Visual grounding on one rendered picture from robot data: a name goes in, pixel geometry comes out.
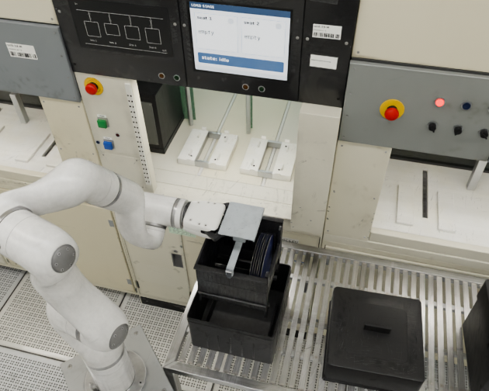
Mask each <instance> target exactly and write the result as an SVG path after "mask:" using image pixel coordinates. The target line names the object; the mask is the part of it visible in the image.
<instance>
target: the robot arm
mask: <svg viewBox="0 0 489 391"><path fill-rule="evenodd" d="M84 202H85V203H88V204H91V205H93V206H98V207H100V208H103V209H107V210H110V211H113V212H114V213H115V218H116V225H117V227H118V230H119V232H120V234H121V235H122V237H123V238H124V239H125V240H126V241H127V242H129V243H130V244H132V245H134V246H137V247H142V248H145V249H150V250H154V249H158V248H159V247H160V246H161V244H162V242H163V240H164V236H165V230H166V227H174V228H179V229H183V230H185V231H187V232H189V233H191V234H195V235H197V236H200V237H205V238H209V239H212V240H213V241H217V240H219V239H221V238H222V237H225V235H221V234H218V231H219V229H220V226H221V224H222V222H223V219H224V216H225V213H226V212H227V211H226V210H225V209H227V208H228V206H229V204H230V203H229V202H226V203H223V204H221V203H218V202H207V201H192V202H189V200H188V199H180V198H175V197H171V196H167V195H159V194H154V193H150V192H144V191H143V189H142V188H141V187H140V186H139V185H138V184H137V183H136V182H134V181H132V180H129V179H128V178H125V177H123V176H122V175H119V174H117V173H116V172H114V171H111V170H109V169H107V168H104V167H103V166H101V165H98V164H96V163H94V162H91V161H88V160H85V159H83V158H77V157H75V158H70V159H67V160H65V161H63V162H61V163H60V164H59V165H58V166H56V167H55V168H54V169H53V170H51V171H50V172H49V173H48V174H46V175H45V176H43V177H42V178H41V179H39V180H37V181H36V182H34V183H32V184H29V185H27V186H23V187H21V188H18V189H13V190H10V191H7V192H3V193H1V194H0V254H2V255H4V256H5V257H7V258H8V259H10V260H12V261H14V262H15V263H16V264H18V265H20V266H22V267H23V268H24V269H26V270H27V271H28V272H30V281H31V283H32V285H33V287H34V289H35V290H36V291H37V292H38V293H39V294H40V295H41V296H42V297H43V298H44V299H45V300H46V301H47V305H46V313H47V319H48V320H49V322H50V325H51V326H52V327H53V329H55V330H56V332H57V333H58V334H59V335H60V336H61V337H62V338H63V339H64V340H65V341H66V342H67V343H68V344H69V345H70V346H71V347H72V348H73V349H75V350H76V351H77V353H79V354H80V356H81V358H82V360H83V362H84V363H85V365H86V367H87V369H88V371H87V373H86V377H85V391H141V390H142V389H143V388H144V384H145V381H146V377H147V372H146V367H145V365H144V362H143V360H142V359H141V357H140V356H139V355H138V354H136V353H135V352H133V351H130V350H127V349H126V346H125V344H124V340H125V339H126V338H127V334H128V330H129V321H128V319H127V315H126V314H125V313H124V312H123V311H122V310H121V309H120V308H119V307H118V306H117V305H116V304H115V303H114V302H113V301H112V300H111V299H109V298H108V297H107V296H106V295H105V294H103V293H102V292H101V291H100V290H98V289H97V288H96V287H95V286H94V285H93V284H92V283H91V282H90V281H89V280H88V279H87V278H86V277H85V276H84V275H83V274H82V272H81V271H80V270H79V268H78V266H77V265H76V263H77V261H78V258H79V247H78V245H77V243H76V242H75V240H74V239H73V238H72V237H71V236H70V235H69V234H68V233H67V232H66V231H64V230H62V229H61V228H60V227H58V226H56V225H55V224H53V223H51V222H49V221H47V220H45V219H43V218H41V217H40V216H42V215H45V214H48V213H55V212H59V211H61V210H65V209H70V208H73V207H76V206H79V205H80V204H82V203H84Z"/></svg>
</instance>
